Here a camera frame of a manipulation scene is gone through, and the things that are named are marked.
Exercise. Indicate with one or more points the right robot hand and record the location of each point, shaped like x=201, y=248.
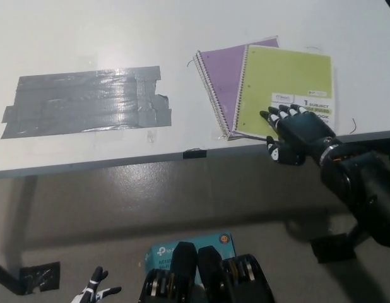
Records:
x=302, y=132

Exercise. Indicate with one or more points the green Mead spiral notebook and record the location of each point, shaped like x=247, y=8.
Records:
x=277, y=72

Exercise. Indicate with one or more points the teal TP-Link box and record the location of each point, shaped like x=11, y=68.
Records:
x=163, y=252

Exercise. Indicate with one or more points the grey duct tape patch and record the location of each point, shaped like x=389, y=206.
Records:
x=84, y=102

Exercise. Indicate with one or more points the thin black thread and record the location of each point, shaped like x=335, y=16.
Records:
x=355, y=126
x=189, y=63
x=315, y=48

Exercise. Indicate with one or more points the small black tape piece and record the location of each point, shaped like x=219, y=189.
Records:
x=195, y=154

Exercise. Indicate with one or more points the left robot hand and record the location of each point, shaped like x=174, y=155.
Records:
x=94, y=288

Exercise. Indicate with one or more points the purple spiral notebook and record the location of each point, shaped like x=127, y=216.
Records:
x=223, y=69

